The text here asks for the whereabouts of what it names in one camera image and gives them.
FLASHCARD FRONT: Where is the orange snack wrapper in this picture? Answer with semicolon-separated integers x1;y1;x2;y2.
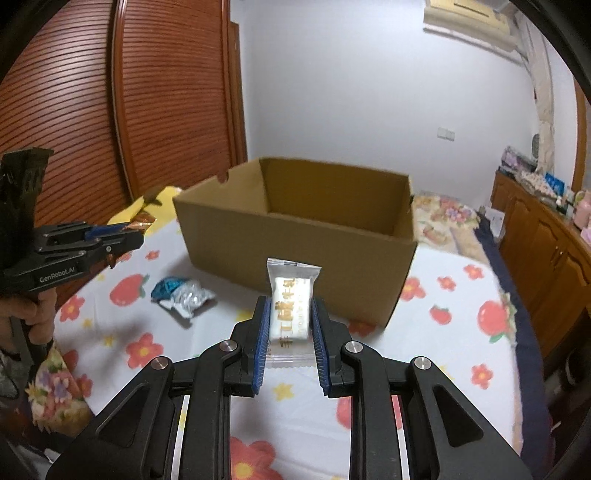
123;211;155;233

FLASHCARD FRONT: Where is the blue foil snack packet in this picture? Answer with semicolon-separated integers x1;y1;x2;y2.
150;276;187;302

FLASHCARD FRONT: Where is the silver foil snack packet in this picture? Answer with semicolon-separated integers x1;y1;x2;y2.
159;281;215;320

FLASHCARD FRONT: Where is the white small snack bar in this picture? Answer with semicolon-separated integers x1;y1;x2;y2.
266;258;322;368

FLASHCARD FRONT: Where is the person's left hand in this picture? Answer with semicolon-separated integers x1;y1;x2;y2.
0;289;57;353

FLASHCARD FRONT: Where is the white fruit-print blanket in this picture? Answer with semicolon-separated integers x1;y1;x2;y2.
55;222;523;479

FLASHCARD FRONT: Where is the yellow plush toy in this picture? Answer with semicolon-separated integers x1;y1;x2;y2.
108;186;182;225

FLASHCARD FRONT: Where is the wooden sliding wardrobe door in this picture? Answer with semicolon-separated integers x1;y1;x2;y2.
0;0;250;305

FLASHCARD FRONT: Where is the wooden sideboard cabinet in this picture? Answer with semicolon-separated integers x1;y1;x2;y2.
491;172;590;358

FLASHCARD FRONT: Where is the floral quilt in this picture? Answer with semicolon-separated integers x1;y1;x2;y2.
414;192;554;479

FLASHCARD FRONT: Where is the brown cardboard box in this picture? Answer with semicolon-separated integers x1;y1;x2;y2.
173;158;418;327

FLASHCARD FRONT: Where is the pink bottle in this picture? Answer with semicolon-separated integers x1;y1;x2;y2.
573;190;591;230

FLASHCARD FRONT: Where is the small white fan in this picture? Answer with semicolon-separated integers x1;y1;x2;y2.
531;133;540;160

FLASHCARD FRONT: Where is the beige curtain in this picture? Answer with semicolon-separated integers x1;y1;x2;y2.
518;14;555;173

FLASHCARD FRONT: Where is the white air conditioner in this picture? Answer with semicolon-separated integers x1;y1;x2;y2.
424;0;519;52

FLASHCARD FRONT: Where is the white wall switch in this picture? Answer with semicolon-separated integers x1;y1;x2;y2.
437;127;455;141

